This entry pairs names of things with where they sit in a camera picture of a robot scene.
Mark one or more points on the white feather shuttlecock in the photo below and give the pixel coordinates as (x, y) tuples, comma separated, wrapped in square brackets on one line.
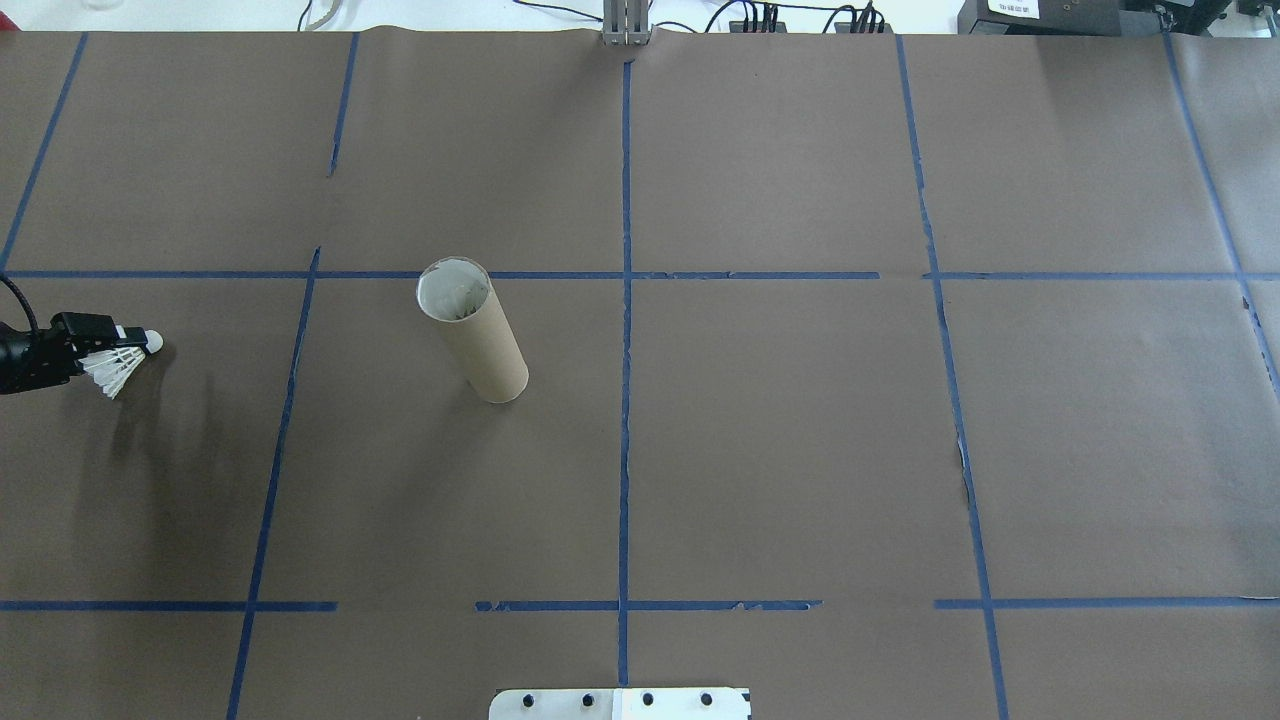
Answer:
[(118, 368)]

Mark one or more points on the brown cardboard tube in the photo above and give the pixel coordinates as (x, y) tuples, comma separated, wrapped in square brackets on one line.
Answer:
[(485, 340)]

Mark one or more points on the black orange power strip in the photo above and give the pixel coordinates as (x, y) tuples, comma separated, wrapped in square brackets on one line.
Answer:
[(862, 22), (755, 22)]

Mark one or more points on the black computer box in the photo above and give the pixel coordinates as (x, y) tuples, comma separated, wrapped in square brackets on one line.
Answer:
[(1040, 18)]

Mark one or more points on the aluminium profile post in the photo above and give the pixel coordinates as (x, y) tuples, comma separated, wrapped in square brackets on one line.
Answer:
[(626, 22)]

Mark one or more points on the white pedestal column with plate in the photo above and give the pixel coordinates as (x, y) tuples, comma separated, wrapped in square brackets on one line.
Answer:
[(620, 705)]

